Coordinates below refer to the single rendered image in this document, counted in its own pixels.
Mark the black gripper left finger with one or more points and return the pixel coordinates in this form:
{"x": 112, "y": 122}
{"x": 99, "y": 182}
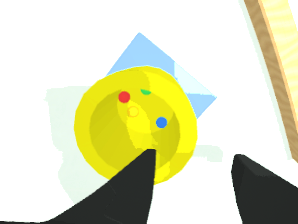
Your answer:
{"x": 124, "y": 199}

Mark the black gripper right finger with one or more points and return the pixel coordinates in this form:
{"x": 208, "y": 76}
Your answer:
{"x": 261, "y": 196}

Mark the red marble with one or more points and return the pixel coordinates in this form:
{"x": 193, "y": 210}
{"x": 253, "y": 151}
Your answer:
{"x": 123, "y": 96}

